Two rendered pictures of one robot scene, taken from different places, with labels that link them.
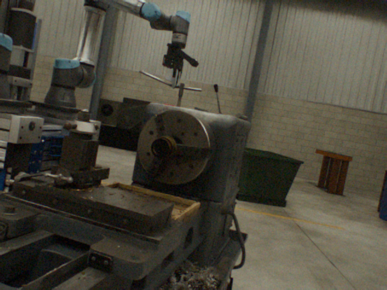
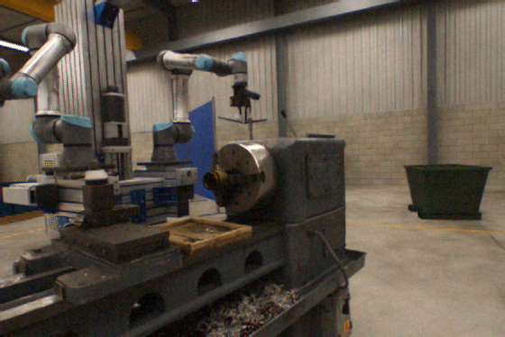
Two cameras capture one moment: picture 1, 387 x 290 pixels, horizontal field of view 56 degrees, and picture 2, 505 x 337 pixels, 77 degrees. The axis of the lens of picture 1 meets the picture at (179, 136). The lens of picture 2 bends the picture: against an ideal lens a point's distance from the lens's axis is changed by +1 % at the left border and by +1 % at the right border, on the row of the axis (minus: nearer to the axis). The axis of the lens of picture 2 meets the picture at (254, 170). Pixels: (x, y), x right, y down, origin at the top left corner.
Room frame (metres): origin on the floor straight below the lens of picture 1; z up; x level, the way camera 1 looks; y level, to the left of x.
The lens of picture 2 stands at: (0.23, -0.60, 1.18)
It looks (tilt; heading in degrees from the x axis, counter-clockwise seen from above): 3 degrees down; 22
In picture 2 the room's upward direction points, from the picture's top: 2 degrees counter-clockwise
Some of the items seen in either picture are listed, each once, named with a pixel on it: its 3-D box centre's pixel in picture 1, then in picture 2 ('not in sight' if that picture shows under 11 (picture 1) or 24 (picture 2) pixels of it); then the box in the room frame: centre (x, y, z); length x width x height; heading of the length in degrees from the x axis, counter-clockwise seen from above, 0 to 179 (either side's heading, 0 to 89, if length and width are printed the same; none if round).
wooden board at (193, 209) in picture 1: (140, 202); (192, 233); (1.26, 0.10, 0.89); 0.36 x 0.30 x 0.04; 72
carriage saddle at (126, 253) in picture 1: (81, 222); (95, 256); (0.92, 0.21, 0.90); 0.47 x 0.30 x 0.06; 72
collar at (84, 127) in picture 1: (82, 126); (96, 175); (0.99, 0.27, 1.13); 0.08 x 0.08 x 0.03
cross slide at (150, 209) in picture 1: (90, 198); (107, 234); (0.97, 0.21, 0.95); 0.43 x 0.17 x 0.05; 72
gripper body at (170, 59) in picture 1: (175, 56); (240, 95); (1.76, 0.09, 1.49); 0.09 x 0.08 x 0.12; 72
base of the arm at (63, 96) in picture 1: (61, 95); (163, 152); (1.77, 0.60, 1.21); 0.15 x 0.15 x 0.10
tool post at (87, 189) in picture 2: (81, 150); (99, 195); (0.99, 0.26, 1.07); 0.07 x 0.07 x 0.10; 72
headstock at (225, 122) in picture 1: (196, 148); (287, 175); (1.93, -0.10, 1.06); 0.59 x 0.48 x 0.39; 162
